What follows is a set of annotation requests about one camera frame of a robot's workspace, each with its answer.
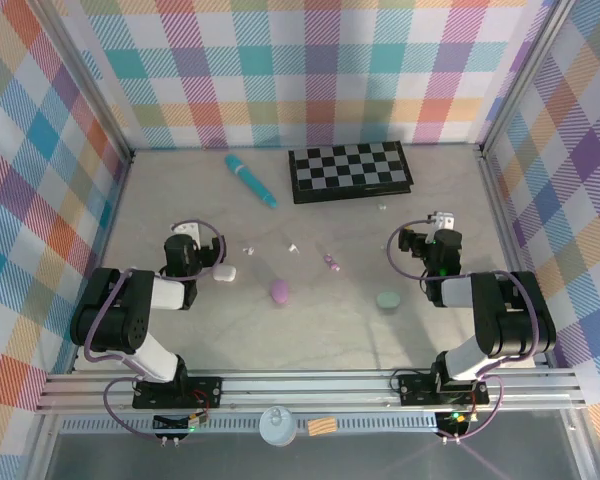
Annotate purple earbud charging case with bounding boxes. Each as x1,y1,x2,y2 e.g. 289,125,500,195
268,278,290,305

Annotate teal pen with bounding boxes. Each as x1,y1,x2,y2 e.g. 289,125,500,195
223,153,279,210

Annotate black folding chessboard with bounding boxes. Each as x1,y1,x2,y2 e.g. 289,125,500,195
286,141,413,205

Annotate small controller circuit board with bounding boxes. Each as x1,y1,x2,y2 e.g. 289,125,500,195
152,408,212,434
437,408,480,436

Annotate white round cap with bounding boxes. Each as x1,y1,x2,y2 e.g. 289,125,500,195
258,405,299,448

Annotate small wooden tag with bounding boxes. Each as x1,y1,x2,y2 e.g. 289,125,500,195
306,416,338,435

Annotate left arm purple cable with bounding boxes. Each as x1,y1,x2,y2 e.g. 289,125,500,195
82,219,229,441

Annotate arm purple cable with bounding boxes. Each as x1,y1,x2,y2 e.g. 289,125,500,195
386,215,539,444
82,219,229,441

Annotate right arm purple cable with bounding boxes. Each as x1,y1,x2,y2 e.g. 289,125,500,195
386,215,539,444

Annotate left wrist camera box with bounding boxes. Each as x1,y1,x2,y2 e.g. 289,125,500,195
172,221,202,247

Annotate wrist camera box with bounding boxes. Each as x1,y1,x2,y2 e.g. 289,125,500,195
172,221,202,247
426,211,455,232

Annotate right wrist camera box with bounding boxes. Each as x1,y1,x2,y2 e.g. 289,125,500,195
426,211,455,232

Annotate aluminium side rail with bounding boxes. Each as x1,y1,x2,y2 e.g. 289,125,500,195
68,149,137,375
478,144,552,370

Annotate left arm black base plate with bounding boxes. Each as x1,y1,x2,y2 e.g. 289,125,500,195
131,374,225,410

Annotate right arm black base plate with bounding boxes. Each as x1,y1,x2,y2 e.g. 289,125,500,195
397,372,491,407

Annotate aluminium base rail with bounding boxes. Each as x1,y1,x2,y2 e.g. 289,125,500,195
35,368,589,415

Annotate perforated grey cable tray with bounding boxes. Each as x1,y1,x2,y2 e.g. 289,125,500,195
59,412,444,435

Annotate aluminium frame post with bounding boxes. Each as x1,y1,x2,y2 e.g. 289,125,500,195
478,0,580,157
29,0,137,169

